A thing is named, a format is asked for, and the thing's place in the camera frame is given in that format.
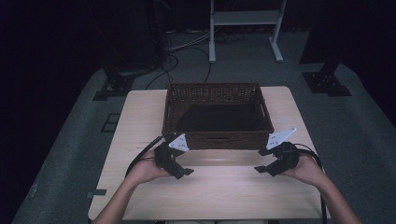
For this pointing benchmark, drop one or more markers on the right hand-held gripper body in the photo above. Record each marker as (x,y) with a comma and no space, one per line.
(285,157)

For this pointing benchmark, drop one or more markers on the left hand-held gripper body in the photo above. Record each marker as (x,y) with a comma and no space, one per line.
(166,158)

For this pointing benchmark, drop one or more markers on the black cloth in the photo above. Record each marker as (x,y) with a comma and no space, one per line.
(219,118)

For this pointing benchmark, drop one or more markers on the brown woven basket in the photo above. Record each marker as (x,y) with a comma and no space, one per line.
(216,93)

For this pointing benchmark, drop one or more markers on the person's left hand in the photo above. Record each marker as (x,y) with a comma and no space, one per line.
(144,169)

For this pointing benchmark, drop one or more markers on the person's right hand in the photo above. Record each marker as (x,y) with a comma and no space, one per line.
(308,169)

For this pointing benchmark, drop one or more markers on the black tape floor marking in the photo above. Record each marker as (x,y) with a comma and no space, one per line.
(110,123)

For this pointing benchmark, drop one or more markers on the black stand base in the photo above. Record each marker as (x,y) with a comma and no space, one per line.
(115,85)
(325,82)

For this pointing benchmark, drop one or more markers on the black stand pole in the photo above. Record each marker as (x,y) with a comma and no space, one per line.
(162,28)

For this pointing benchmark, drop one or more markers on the white metal stand frame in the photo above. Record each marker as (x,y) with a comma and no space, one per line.
(246,18)

